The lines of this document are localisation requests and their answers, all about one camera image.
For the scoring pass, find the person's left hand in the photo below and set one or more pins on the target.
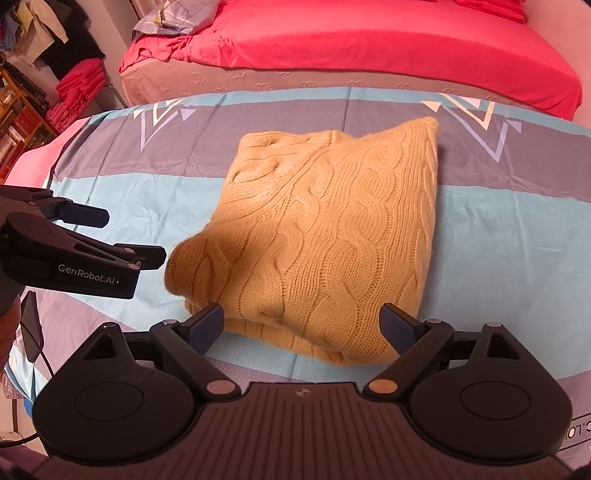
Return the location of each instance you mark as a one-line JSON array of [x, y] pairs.
[[8, 337]]

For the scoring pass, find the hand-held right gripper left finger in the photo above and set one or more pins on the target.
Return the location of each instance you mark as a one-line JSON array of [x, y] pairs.
[[205, 325]]

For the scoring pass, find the crumpled blue grey cloth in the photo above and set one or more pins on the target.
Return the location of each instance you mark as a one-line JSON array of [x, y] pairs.
[[175, 16]]

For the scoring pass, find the bed with red sheet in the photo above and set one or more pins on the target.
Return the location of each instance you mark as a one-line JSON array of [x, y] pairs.
[[369, 41]]

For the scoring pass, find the stack of red folded clothes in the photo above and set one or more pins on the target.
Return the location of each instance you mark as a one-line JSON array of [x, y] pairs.
[[489, 9]]

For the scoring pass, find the wooden storage shelf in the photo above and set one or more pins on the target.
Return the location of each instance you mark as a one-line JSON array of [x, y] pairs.
[[21, 129]]

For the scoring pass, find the pile of red folded clothes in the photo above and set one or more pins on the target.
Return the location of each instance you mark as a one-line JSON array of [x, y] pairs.
[[76, 94]]

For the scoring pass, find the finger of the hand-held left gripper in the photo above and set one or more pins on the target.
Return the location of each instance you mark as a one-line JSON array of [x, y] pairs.
[[147, 257], [85, 217]]

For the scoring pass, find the hanging dark clothes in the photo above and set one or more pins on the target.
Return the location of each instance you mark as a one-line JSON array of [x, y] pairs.
[[51, 32]]

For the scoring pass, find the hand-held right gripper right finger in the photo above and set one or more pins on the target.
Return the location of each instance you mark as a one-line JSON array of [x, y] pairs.
[[396, 328]]

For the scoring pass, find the striped blue grey bed sheet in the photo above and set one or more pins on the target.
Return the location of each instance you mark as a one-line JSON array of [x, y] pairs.
[[498, 240]]

